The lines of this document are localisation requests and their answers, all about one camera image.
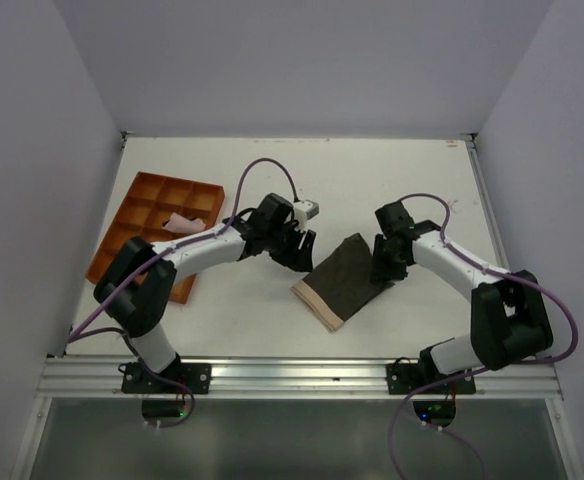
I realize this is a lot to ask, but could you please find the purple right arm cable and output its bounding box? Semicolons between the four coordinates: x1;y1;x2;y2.
390;193;580;480

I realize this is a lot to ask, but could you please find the pink rolled underwear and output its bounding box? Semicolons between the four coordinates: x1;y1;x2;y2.
162;213;206;235

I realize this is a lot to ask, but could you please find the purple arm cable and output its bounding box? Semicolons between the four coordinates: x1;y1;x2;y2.
66;158;301;346
390;193;580;480

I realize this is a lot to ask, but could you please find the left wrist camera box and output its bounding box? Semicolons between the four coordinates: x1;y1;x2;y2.
293;200;320;221

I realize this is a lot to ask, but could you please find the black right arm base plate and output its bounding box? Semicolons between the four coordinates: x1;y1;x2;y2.
385;357;477;395

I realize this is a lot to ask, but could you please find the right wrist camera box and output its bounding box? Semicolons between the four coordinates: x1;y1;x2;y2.
375;200;415;238

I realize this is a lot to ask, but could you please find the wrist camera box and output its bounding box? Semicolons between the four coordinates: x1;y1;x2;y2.
293;200;320;221
375;200;415;238

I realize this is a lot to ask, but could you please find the aluminium frame rail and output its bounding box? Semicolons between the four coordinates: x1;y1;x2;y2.
36;355;562;400

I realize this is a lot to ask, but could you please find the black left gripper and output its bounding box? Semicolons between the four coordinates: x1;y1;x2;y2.
265;219;315;272

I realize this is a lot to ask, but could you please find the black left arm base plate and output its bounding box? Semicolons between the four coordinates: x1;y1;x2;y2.
118;362;212;395

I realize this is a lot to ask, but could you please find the olive underwear with cream waistband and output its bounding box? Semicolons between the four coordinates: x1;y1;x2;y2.
291;233;393;333

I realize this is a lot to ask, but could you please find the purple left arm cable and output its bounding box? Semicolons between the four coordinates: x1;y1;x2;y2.
66;158;301;346

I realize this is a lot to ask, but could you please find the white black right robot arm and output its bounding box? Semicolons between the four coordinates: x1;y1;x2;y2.
371;221;554;393

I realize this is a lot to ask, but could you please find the orange wooden compartment tray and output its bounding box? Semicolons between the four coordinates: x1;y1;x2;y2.
86;172;225;284

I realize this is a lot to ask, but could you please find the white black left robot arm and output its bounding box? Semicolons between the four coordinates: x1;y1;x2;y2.
93;193;319;393

